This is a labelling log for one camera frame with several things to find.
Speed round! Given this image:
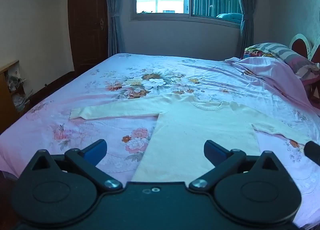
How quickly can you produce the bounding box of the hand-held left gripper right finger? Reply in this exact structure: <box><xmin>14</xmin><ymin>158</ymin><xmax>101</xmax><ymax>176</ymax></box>
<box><xmin>189</xmin><ymin>140</ymin><xmax>279</xmax><ymax>192</ymax></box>

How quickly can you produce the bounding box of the teal cloth bundle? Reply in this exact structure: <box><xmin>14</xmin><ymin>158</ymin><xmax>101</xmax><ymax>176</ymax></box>
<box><xmin>216</xmin><ymin>13</ymin><xmax>243</xmax><ymax>22</ymax></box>

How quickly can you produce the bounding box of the dark wooden door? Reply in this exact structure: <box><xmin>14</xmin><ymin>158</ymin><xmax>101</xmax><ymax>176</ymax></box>
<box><xmin>67</xmin><ymin>0</ymin><xmax>109</xmax><ymax>73</ymax></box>

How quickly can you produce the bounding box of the colourful floral pillow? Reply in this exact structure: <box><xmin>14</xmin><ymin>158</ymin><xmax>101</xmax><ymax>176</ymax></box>
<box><xmin>244</xmin><ymin>46</ymin><xmax>274</xmax><ymax>59</ymax></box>

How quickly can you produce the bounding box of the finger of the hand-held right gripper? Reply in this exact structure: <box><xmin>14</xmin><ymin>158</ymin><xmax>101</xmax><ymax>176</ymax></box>
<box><xmin>304</xmin><ymin>141</ymin><xmax>320</xmax><ymax>168</ymax></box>

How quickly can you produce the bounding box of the cream knit sweater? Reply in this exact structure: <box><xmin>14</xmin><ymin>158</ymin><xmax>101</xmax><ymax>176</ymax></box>
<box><xmin>69</xmin><ymin>94</ymin><xmax>313</xmax><ymax>183</ymax></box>

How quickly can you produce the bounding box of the plain pink blanket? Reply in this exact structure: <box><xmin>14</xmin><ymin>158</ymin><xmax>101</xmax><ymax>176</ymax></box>
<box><xmin>225</xmin><ymin>56</ymin><xmax>320</xmax><ymax>117</ymax></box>

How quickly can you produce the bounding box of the light wooden shelf unit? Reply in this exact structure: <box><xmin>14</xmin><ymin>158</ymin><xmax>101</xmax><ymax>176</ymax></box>
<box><xmin>0</xmin><ymin>60</ymin><xmax>30</xmax><ymax>134</ymax></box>

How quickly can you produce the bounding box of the grey striped pillow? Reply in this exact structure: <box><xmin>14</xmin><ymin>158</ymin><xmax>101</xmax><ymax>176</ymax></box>
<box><xmin>252</xmin><ymin>43</ymin><xmax>320</xmax><ymax>81</ymax></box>

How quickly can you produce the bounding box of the red and white headboard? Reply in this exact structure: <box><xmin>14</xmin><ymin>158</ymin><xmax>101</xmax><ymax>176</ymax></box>
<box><xmin>289</xmin><ymin>33</ymin><xmax>320</xmax><ymax>111</ymax></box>

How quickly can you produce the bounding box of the bed with floral sheet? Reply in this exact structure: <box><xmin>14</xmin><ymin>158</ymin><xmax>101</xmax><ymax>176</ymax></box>
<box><xmin>0</xmin><ymin>53</ymin><xmax>320</xmax><ymax>228</ymax></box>

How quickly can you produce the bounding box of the grey curtain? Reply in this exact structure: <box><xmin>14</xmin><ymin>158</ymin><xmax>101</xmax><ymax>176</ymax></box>
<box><xmin>232</xmin><ymin>0</ymin><xmax>254</xmax><ymax>51</ymax></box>
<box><xmin>104</xmin><ymin>0</ymin><xmax>124</xmax><ymax>57</ymax></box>

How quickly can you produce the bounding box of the crumpled plastic bag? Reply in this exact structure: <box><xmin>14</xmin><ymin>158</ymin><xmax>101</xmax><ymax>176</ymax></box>
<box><xmin>6</xmin><ymin>71</ymin><xmax>27</xmax><ymax>91</ymax></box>
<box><xmin>12</xmin><ymin>92</ymin><xmax>32</xmax><ymax>111</ymax></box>

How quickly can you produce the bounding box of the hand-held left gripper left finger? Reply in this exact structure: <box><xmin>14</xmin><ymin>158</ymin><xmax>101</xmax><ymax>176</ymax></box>
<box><xmin>31</xmin><ymin>139</ymin><xmax>123</xmax><ymax>192</ymax></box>

